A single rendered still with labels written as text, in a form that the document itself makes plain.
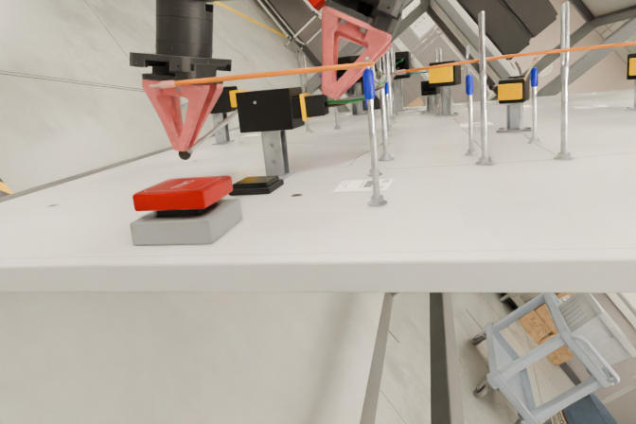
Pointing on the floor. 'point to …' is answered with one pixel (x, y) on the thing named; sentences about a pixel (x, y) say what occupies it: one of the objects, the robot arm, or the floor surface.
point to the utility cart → (508, 361)
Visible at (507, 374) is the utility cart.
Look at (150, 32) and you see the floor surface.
